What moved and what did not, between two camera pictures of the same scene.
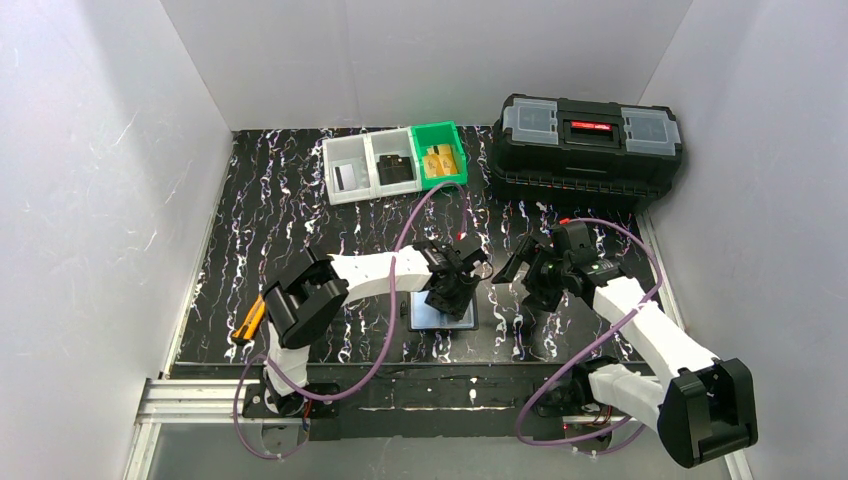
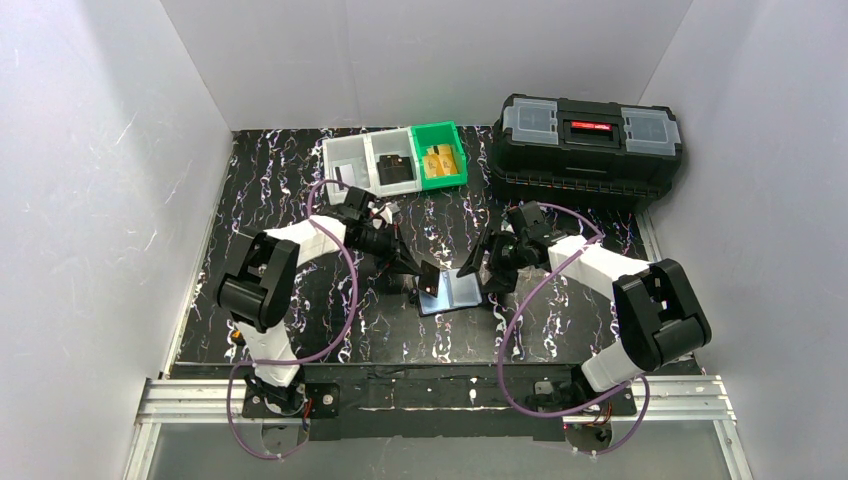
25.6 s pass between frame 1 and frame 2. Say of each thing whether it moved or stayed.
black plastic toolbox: stayed
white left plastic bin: stayed
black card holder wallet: moved
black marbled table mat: stayed
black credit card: stayed
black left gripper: moved
